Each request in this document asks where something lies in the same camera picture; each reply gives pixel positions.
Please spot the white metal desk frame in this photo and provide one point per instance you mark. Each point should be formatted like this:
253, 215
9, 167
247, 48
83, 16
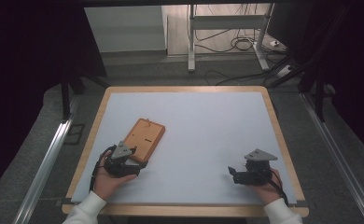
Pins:
226, 21

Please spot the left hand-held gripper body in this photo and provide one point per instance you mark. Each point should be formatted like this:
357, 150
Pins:
118, 163

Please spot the white table mat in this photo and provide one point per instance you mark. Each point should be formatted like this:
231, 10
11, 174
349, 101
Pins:
195, 130

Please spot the dark curtain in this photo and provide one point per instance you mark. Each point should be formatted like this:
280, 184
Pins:
24, 62
354, 62

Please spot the person's right hand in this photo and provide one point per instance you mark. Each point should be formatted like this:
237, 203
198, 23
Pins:
268, 191

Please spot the silver metal rail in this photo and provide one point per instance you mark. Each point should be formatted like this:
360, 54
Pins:
338, 161
43, 168

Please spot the white cabinet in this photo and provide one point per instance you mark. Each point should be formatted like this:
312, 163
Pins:
125, 29

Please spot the black metal stand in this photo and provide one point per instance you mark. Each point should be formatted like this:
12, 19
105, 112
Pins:
319, 99
65, 99

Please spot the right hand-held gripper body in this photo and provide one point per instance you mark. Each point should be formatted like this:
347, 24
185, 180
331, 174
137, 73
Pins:
256, 169

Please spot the person's left hand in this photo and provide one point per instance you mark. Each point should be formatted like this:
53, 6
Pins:
107, 183

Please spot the wooden picture frame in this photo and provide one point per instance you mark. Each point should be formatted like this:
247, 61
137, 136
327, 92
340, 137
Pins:
144, 138

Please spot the white power strip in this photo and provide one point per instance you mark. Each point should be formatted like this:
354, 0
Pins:
284, 71

